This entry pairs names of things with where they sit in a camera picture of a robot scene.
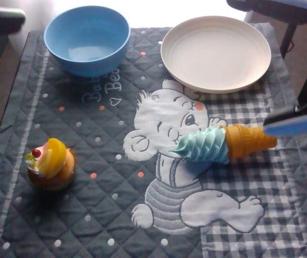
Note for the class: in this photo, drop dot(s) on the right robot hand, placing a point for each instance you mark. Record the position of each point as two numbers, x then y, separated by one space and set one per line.
295 123

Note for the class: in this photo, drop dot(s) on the toy ice cream cone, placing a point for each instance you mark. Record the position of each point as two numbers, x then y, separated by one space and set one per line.
218 143

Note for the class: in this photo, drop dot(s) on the white round plate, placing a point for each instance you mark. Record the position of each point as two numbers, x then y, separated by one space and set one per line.
215 53

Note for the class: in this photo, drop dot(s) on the grey quilt with bear print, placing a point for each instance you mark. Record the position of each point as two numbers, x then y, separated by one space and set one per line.
94 150

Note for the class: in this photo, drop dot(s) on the blue plastic bowl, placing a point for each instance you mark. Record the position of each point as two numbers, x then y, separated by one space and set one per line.
89 40

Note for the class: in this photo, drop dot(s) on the toy cupcake with fruit topping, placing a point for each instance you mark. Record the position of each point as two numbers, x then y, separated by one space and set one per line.
52 164

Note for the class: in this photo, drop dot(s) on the dark object with grey bar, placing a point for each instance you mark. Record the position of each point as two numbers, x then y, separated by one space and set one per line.
0 17

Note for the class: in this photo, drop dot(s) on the black stand frame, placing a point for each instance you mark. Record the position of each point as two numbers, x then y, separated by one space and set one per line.
277 9

